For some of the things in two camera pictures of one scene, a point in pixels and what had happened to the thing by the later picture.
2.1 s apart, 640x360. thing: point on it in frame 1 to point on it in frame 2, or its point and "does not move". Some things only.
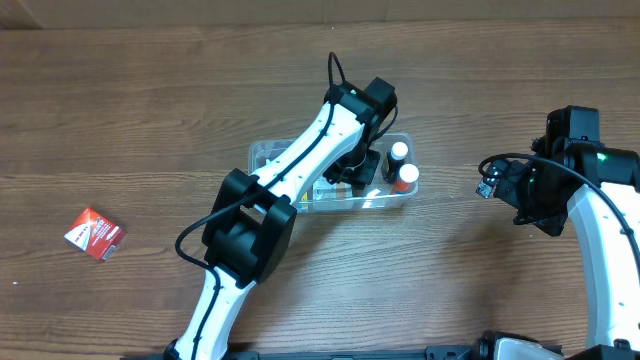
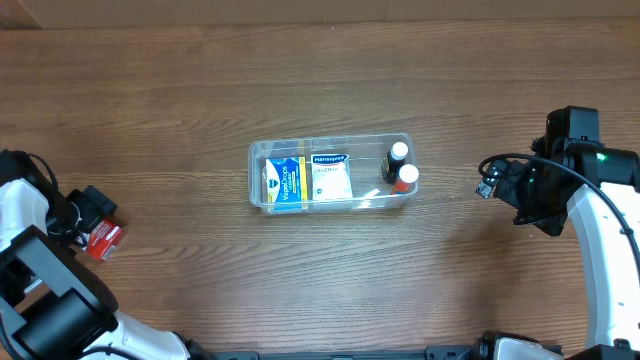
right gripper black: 551,218 does not move
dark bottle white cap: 395,159 does not move
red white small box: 96,235 does not move
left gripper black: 357,170 to 89,215
